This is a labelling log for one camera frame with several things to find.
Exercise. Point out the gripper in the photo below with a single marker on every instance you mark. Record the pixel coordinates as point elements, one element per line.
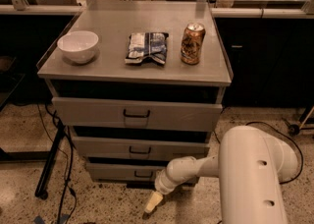
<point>163,184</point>

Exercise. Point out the grey bottom drawer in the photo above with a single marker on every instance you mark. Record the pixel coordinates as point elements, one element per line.
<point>122,173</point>

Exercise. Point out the grey drawer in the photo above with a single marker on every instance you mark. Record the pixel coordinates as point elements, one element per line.
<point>151,115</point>
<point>154,150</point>
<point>122,173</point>

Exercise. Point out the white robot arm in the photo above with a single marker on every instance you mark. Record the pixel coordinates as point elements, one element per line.
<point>250,166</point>

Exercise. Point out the grey middle drawer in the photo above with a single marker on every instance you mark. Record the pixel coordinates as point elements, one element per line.
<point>154,150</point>

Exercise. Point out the grey top drawer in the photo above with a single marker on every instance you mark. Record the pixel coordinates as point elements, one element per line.
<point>151,115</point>

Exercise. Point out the grey drawer cabinet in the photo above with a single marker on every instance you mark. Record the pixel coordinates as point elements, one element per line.
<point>107,76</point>

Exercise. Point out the black stand leg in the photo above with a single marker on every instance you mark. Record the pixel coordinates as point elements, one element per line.
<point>41,189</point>

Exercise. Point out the blue white snack bag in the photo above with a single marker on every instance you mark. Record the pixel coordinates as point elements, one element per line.
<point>146,47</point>

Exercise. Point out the black caster wheel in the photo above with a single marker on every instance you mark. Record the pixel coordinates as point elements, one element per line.
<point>293,129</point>

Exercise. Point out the orange soda can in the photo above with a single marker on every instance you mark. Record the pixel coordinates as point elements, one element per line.
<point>192,41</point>

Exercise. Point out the white ceramic bowl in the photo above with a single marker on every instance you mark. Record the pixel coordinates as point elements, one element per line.
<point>78,46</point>

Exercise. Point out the white horizontal rail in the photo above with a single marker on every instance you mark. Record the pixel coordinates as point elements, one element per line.
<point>216,12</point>

